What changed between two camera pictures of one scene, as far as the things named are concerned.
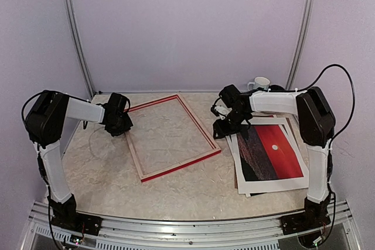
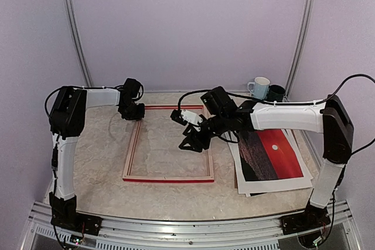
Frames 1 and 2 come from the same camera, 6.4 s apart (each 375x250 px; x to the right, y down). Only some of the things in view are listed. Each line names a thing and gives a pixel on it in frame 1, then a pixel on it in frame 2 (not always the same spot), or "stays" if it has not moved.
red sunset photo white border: [266, 157] stays
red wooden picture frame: [133, 143] → [194, 107]
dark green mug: [275, 88] stays
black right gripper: [222, 129] → [192, 138]
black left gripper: [129, 124] → [138, 116]
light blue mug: [259, 82] stays
